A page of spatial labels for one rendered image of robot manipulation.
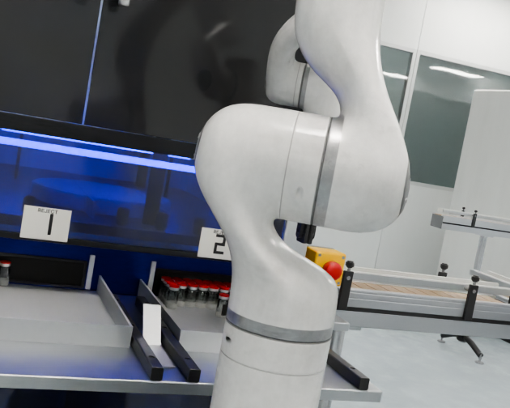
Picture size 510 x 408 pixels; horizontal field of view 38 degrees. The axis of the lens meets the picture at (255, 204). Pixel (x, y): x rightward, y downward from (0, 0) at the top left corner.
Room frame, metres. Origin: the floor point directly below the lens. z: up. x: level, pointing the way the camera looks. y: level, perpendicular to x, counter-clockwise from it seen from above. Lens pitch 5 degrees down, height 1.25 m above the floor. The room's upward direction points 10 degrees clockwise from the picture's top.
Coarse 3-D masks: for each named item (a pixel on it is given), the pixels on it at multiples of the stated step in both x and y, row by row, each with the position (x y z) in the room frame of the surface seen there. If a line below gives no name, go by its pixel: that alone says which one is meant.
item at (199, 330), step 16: (144, 288) 1.45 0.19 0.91; (160, 304) 1.32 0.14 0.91; (176, 320) 1.36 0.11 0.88; (192, 320) 1.38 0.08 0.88; (208, 320) 1.40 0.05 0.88; (224, 320) 1.42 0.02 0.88; (176, 336) 1.20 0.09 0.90; (192, 336) 1.19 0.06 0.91; (208, 336) 1.20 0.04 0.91; (208, 352) 1.20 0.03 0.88
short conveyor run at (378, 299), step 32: (352, 288) 1.71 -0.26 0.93; (384, 288) 1.81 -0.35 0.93; (416, 288) 1.89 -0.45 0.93; (448, 288) 1.84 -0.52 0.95; (480, 288) 1.87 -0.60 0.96; (352, 320) 1.72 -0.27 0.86; (384, 320) 1.75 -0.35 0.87; (416, 320) 1.78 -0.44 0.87; (448, 320) 1.82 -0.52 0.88; (480, 320) 1.85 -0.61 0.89
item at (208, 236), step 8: (208, 232) 1.46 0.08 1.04; (216, 232) 1.47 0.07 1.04; (200, 240) 1.46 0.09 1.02; (208, 240) 1.46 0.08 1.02; (216, 240) 1.47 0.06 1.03; (200, 248) 1.46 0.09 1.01; (208, 248) 1.46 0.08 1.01; (224, 248) 1.48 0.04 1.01; (200, 256) 1.46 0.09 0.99; (208, 256) 1.46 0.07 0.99; (216, 256) 1.47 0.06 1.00; (224, 256) 1.48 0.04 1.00
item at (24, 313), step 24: (0, 288) 1.36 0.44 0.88; (24, 288) 1.39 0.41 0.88; (48, 288) 1.42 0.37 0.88; (0, 312) 1.21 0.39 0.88; (24, 312) 1.23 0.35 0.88; (48, 312) 1.26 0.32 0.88; (72, 312) 1.29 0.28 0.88; (96, 312) 1.31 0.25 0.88; (120, 312) 1.24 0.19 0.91; (0, 336) 1.08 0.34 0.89; (24, 336) 1.10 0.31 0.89; (48, 336) 1.11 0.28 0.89; (72, 336) 1.12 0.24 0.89; (96, 336) 1.13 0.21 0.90; (120, 336) 1.15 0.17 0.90
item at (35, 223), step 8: (24, 208) 1.33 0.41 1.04; (32, 208) 1.34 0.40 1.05; (40, 208) 1.34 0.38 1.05; (48, 208) 1.35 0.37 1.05; (24, 216) 1.33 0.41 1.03; (32, 216) 1.34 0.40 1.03; (40, 216) 1.34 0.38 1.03; (48, 216) 1.35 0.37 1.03; (56, 216) 1.35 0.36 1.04; (64, 216) 1.36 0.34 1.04; (24, 224) 1.33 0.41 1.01; (32, 224) 1.34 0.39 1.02; (40, 224) 1.34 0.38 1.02; (48, 224) 1.35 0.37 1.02; (56, 224) 1.35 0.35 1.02; (64, 224) 1.36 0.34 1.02; (24, 232) 1.34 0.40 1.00; (32, 232) 1.34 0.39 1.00; (40, 232) 1.35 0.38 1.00; (56, 232) 1.36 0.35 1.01; (64, 232) 1.36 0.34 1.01; (56, 240) 1.36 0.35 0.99; (64, 240) 1.36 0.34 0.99
